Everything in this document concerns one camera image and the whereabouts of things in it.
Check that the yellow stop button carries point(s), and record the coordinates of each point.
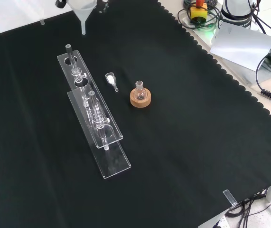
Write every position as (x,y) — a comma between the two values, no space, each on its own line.
(198,13)

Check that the translucent plastic funnel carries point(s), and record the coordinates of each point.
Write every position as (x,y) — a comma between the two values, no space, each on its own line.
(83,12)

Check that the clear acrylic funnel stand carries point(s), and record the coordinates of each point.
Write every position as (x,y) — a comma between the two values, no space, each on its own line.
(95,123)

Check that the glass round-bottom flask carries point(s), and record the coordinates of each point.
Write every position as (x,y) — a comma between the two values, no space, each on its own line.
(140,93)

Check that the clear tape strip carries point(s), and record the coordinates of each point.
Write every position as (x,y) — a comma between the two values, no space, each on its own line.
(42,22)
(229,197)

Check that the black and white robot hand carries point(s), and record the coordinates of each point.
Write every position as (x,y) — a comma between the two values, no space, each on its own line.
(60,2)

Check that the glass weighing funnel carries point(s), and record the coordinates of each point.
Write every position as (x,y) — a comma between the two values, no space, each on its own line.
(111,79)

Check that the pale grey board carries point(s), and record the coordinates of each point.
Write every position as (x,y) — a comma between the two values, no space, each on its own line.
(242,45)

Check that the black bench cloth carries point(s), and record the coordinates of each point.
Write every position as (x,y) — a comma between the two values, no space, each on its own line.
(173,142)

